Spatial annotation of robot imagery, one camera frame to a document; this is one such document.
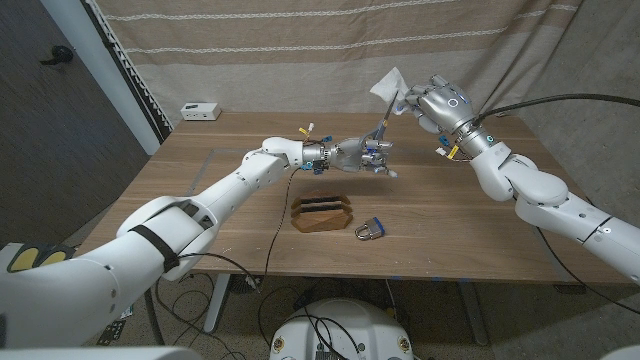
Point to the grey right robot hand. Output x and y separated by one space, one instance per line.
447 107

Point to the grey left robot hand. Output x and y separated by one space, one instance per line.
355 152

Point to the white tissue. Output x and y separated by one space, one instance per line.
390 87

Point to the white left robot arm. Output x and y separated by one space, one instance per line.
150 240

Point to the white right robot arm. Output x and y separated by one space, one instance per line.
550 200

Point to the brown wooden scissors holder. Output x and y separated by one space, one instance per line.
317 217

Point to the silver padlock with blue base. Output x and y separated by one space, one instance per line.
372 229

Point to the beige striped backdrop curtain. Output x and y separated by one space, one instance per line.
300 65

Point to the white power strip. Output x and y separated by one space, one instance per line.
200 111

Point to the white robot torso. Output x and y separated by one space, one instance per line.
345 325

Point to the white table leg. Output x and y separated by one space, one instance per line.
217 305
474 312

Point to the dark grey door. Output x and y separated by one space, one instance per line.
50 125

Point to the yellow black foot pedal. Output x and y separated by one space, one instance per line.
24 259
55 257

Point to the white robot chest cover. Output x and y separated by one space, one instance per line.
100 354

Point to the black backdrop frame pole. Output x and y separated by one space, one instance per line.
129 75

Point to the black perforated floor bracket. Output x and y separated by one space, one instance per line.
114 332

